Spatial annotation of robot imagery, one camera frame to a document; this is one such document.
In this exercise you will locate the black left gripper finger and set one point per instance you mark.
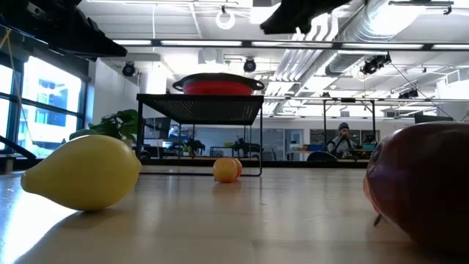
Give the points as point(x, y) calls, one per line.
point(89, 34)
point(84, 51)

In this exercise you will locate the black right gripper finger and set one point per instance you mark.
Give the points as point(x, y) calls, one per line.
point(293, 25)
point(293, 7)

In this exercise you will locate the red collapsible colander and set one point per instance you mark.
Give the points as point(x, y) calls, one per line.
point(218, 88)

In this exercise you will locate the large window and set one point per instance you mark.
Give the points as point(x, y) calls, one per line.
point(51, 91)

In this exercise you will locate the round white pendant lamp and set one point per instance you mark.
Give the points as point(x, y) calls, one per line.
point(225, 27)

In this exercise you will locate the black ceiling spotlight cluster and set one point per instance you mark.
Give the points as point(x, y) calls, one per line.
point(408, 93)
point(373, 64)

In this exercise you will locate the green leafy potted plant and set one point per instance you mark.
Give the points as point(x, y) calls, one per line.
point(117, 124)

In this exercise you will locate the long linear ceiling light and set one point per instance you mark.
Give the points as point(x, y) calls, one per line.
point(201, 43)

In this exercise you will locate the black monitor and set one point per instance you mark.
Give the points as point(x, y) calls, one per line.
point(432, 119)
point(157, 128)

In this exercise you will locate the yellow lemon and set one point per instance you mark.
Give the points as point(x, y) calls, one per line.
point(84, 172)

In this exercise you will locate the black perforated metal stand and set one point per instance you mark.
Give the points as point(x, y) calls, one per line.
point(205, 110)

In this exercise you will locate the person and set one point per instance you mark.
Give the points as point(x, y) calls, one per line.
point(342, 143)

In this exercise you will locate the black office chair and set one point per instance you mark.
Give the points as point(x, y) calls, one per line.
point(321, 157)

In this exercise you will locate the small red-orange pear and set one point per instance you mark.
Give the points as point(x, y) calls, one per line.
point(367, 194)

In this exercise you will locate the dark red apple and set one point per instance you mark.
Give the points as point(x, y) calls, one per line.
point(425, 183)

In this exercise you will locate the silver spiral ventilation duct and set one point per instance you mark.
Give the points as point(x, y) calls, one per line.
point(351, 36)

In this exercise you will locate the black metal rig frame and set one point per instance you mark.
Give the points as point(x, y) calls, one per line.
point(348, 99)

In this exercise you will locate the black aluminium table frame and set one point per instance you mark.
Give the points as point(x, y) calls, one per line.
point(311, 164)

